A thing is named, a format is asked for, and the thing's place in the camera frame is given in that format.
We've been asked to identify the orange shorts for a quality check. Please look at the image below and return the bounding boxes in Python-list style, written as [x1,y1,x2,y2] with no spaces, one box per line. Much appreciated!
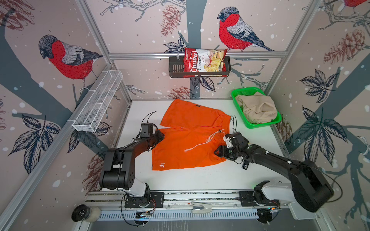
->
[152,99,231,171]

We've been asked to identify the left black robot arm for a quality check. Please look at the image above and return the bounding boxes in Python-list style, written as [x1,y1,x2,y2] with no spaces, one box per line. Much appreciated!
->
[99,130,164,197]

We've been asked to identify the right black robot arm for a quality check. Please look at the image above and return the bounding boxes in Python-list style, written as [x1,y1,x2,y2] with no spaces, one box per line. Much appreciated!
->
[214,141,334,212]

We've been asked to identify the beige shorts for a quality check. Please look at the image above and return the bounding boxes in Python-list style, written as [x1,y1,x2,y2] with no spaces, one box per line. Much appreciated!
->
[235,92,278,124]

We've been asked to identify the small black marker object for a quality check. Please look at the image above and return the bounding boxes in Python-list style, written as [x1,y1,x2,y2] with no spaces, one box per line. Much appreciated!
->
[241,160,250,170]

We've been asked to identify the green plastic basket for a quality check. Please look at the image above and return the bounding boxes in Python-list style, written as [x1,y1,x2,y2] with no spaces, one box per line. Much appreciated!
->
[231,87,282,129]

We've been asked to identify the grey clip tool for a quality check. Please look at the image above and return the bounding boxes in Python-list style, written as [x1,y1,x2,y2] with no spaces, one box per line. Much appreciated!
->
[191,202,212,214]

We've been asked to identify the red cassava chips bag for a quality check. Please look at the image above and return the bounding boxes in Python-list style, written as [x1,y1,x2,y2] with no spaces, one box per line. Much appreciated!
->
[184,48,227,73]

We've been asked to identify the white square box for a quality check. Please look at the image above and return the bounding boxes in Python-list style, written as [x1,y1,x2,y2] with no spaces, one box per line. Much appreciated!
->
[288,202,317,220]

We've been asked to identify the tape roll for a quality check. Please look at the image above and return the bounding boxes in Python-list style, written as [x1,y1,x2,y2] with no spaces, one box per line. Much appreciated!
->
[71,204,101,223]

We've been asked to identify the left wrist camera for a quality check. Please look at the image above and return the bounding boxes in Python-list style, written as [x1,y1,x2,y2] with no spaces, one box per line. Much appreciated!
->
[140,123,153,138]

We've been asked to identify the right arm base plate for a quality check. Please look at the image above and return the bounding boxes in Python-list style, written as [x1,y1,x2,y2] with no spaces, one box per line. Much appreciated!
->
[238,191,280,207]

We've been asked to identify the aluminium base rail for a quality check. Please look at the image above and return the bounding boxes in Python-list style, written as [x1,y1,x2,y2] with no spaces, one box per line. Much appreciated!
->
[85,188,320,221]

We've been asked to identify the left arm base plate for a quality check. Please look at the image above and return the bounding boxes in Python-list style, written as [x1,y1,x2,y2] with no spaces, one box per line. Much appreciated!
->
[123,192,164,208]

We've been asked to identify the white wire mesh shelf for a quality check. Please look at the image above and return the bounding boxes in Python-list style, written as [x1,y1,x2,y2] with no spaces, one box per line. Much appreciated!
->
[72,70,123,132]

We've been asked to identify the black wall basket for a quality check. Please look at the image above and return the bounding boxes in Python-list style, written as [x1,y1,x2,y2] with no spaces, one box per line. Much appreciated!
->
[169,56,231,78]

